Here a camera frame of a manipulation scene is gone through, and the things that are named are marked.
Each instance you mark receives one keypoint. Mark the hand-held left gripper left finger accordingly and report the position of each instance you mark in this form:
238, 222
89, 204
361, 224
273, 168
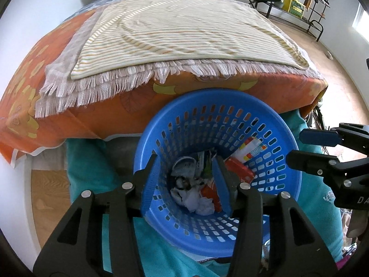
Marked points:
150, 184

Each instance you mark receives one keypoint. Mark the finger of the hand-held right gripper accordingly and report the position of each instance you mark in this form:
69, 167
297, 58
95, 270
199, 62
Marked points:
317, 138
305, 160

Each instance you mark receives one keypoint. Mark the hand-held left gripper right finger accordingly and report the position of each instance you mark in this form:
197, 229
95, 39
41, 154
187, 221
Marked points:
222, 184

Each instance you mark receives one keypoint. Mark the red medicine box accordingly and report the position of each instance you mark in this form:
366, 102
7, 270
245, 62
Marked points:
242, 171

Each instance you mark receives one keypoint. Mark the blue plastic basket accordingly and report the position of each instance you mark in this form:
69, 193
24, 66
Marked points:
201, 121

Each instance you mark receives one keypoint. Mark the orange packet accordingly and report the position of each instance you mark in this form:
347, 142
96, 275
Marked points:
210, 192

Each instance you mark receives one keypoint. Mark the colourful clothes pile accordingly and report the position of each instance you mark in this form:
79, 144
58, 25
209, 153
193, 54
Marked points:
356, 222

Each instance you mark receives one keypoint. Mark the green and white wrapper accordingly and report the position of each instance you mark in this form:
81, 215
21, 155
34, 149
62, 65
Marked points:
206, 164

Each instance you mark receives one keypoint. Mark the crumpled white tissue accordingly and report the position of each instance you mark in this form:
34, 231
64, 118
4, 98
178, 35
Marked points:
199, 205

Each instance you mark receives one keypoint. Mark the black and white wrapper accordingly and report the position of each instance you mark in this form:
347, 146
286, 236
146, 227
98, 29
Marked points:
181, 184

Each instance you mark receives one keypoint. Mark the white round lid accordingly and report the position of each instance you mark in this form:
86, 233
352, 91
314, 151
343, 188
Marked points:
184, 164

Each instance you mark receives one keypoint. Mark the striped white packet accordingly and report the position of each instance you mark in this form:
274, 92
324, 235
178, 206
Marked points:
250, 150

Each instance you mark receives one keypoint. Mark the teal cloth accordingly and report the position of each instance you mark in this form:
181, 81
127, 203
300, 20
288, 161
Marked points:
86, 164

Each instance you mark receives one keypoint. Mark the small white floor scrap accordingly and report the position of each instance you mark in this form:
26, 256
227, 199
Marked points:
329, 55

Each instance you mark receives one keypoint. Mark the orange bedsheet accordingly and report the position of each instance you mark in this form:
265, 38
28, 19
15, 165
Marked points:
86, 121

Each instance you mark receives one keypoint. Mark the black metal rack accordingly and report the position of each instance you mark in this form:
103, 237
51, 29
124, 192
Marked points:
314, 24

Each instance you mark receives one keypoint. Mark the window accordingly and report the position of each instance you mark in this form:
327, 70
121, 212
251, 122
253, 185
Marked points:
361, 20

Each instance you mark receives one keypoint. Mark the yellow box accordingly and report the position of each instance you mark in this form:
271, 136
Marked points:
294, 4

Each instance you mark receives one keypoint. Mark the beige fringed blanket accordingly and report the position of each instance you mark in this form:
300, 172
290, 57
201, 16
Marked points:
66, 72

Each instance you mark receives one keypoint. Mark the cream striped cloth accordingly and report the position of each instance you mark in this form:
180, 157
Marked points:
187, 28

